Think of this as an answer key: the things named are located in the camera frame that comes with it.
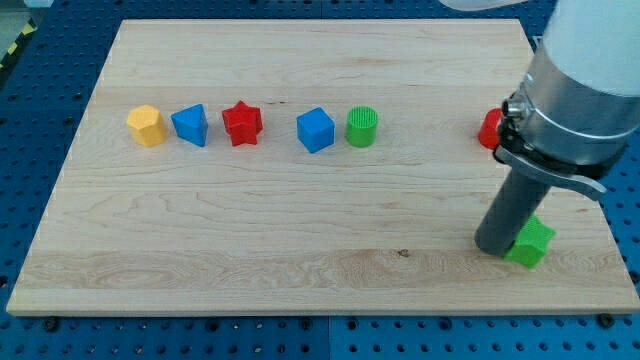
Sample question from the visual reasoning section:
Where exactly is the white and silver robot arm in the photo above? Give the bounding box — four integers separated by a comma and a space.
495, 0, 639, 200

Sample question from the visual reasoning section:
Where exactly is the blue cube block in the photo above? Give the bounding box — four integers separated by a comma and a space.
296, 107, 335, 153

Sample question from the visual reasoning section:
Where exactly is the red star block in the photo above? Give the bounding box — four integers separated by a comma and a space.
221, 100, 263, 146

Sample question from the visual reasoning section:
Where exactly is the green star block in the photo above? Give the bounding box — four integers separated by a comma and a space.
503, 215, 556, 268

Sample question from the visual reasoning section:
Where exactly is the light wooden board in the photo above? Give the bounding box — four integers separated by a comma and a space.
7, 19, 639, 316

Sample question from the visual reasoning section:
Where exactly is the green cylinder block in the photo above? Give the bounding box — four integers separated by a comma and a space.
345, 106, 379, 148

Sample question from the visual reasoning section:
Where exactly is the blue triangle block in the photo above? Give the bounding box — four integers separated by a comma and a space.
171, 104, 208, 147

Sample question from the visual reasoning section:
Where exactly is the red cylinder block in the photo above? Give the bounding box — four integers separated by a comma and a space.
477, 108, 502, 150

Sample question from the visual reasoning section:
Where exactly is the yellow hexagon block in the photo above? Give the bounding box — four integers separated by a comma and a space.
126, 104, 168, 147

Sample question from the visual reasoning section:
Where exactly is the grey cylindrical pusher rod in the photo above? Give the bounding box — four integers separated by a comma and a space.
474, 170, 550, 257

